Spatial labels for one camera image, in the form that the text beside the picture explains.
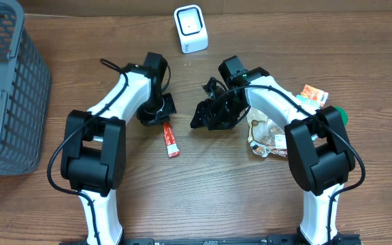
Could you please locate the white snack bag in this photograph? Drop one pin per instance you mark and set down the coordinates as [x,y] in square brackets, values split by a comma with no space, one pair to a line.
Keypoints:
[265,137]

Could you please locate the red snack packet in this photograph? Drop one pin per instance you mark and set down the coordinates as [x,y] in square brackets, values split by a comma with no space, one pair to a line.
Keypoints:
[170,141]

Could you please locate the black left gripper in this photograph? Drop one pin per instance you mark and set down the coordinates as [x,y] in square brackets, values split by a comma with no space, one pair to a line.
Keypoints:
[168,104]

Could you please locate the grey plastic mesh basket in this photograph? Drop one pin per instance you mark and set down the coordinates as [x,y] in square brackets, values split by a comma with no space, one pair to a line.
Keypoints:
[25,84]

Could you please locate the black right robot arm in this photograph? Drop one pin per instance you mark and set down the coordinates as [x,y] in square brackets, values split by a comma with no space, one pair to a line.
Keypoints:
[316,140]

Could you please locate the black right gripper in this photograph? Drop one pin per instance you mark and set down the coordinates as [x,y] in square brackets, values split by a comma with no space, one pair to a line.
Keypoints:
[213,111]

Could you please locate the teal snack pouch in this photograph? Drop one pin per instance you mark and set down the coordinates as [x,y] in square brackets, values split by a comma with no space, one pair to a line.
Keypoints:
[308,101]

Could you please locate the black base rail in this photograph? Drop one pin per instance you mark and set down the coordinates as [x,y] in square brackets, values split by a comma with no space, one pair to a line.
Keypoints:
[216,242]

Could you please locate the white barcode scanner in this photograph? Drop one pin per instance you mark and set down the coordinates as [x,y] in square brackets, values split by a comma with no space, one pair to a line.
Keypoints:
[191,28]

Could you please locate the green lidded jar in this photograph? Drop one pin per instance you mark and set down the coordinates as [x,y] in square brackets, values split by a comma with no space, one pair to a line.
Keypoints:
[343,114]

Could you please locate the small orange box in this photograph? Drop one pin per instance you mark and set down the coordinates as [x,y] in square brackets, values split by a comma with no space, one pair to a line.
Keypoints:
[316,95]

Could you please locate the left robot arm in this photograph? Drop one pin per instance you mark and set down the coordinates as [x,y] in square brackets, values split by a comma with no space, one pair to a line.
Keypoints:
[94,147]

